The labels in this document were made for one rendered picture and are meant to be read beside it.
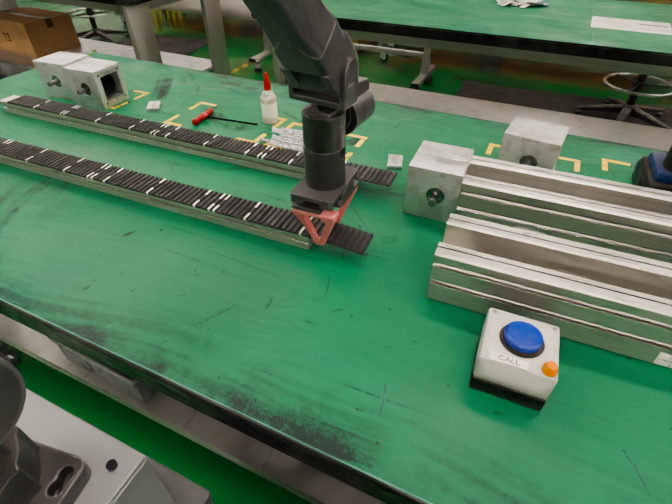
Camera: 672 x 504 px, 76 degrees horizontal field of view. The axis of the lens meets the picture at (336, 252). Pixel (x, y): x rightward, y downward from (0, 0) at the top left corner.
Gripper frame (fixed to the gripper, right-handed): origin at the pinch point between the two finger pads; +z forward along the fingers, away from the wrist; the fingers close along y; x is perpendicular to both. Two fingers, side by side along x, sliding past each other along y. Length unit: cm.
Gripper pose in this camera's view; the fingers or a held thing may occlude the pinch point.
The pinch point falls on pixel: (326, 230)
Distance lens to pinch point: 67.8
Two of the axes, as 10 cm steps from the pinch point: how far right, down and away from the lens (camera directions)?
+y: 3.9, -6.0, 7.0
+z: 0.1, 7.6, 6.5
